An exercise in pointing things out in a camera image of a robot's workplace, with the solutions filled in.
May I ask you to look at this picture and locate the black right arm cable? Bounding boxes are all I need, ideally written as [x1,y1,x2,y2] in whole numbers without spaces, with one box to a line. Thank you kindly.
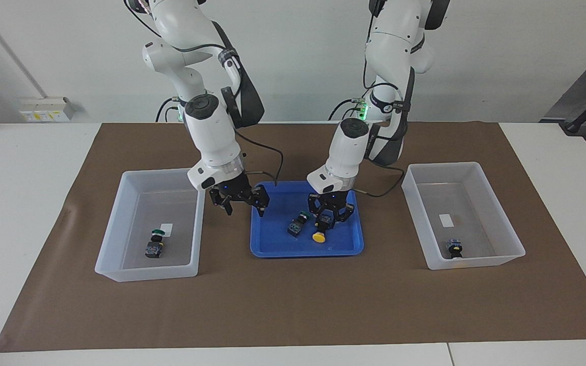
[232,130,284,186]

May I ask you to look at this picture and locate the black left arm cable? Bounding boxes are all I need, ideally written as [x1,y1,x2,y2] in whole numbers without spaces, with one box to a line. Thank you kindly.
[355,155,405,198]

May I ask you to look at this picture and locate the green push button switch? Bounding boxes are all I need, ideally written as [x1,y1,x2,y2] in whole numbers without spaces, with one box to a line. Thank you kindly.
[145,230,165,259]
[287,211,310,238]

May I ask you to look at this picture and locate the translucent white plastic box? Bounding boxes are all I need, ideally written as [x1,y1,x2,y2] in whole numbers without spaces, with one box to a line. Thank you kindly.
[95,168,206,283]
[401,162,526,270]

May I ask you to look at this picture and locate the blue plastic tray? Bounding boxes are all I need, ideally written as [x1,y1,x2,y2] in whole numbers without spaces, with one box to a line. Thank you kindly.
[250,180,365,258]

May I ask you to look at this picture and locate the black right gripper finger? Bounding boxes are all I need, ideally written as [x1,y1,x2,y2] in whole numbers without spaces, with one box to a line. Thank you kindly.
[249,186,271,218]
[210,188,233,217]

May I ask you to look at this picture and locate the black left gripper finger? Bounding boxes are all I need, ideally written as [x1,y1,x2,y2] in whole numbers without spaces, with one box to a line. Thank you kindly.
[307,196,325,222]
[335,201,356,225]

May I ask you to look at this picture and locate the black base cable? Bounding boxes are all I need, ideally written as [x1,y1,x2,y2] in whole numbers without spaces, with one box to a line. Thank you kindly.
[328,97,362,121]
[155,98,179,123]

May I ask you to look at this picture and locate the brown paper table mat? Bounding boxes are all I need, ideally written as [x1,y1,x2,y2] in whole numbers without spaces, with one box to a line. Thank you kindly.
[0,121,586,353]

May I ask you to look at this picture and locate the white wall outlet box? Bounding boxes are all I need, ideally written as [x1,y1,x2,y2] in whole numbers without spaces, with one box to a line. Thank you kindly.
[20,97,75,123]

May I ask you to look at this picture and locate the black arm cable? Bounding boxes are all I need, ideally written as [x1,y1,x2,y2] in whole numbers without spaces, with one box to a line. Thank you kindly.
[232,130,284,186]
[355,155,405,198]

